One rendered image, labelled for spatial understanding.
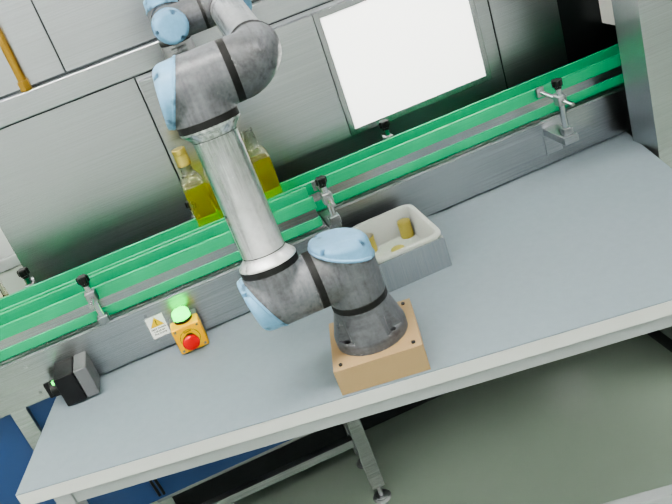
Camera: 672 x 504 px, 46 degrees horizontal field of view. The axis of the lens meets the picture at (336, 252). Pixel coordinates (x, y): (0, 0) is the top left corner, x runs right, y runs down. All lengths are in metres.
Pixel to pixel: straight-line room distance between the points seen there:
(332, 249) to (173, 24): 0.62
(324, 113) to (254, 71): 0.76
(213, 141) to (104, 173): 0.76
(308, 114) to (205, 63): 0.77
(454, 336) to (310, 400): 0.32
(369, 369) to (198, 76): 0.64
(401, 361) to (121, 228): 0.95
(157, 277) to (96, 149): 0.39
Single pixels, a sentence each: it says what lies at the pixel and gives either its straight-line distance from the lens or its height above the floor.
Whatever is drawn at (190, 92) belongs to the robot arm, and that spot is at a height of 1.39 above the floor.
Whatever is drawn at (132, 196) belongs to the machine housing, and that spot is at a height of 1.05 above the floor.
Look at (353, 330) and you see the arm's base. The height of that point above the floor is 0.86.
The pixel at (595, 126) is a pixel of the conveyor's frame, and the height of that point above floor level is 0.81.
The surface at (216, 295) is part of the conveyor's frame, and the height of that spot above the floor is 0.83.
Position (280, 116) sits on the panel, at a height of 1.11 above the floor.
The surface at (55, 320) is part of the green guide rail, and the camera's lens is 2.00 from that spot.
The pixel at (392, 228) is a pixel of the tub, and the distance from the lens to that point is 2.04.
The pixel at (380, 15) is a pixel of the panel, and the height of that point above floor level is 1.26.
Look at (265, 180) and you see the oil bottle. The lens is 2.02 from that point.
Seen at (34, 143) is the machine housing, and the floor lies 1.27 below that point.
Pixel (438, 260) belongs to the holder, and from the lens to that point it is 1.88.
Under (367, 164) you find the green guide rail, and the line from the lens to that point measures 2.06.
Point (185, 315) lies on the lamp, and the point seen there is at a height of 0.84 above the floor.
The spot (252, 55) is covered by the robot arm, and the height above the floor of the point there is 1.41.
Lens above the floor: 1.69
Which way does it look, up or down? 26 degrees down
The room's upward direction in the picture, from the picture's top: 20 degrees counter-clockwise
